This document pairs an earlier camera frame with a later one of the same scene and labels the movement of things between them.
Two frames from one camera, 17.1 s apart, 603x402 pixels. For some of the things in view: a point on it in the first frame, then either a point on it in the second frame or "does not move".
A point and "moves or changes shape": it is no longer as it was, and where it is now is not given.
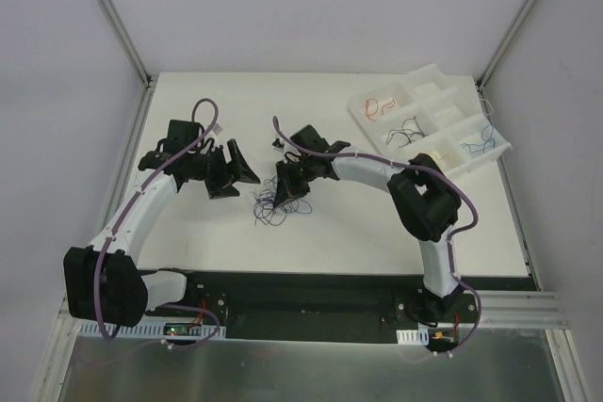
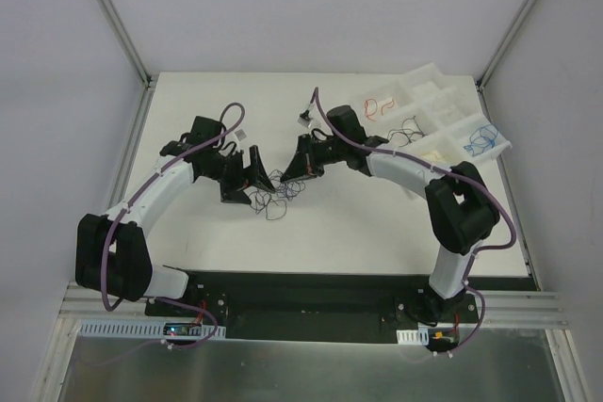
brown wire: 273,184 moves or changes shape
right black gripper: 292,174 to 306,155
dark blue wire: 303,212 to 481,139
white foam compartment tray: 430,113 does not move
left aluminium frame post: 114,18 does not move
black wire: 402,131 does not move
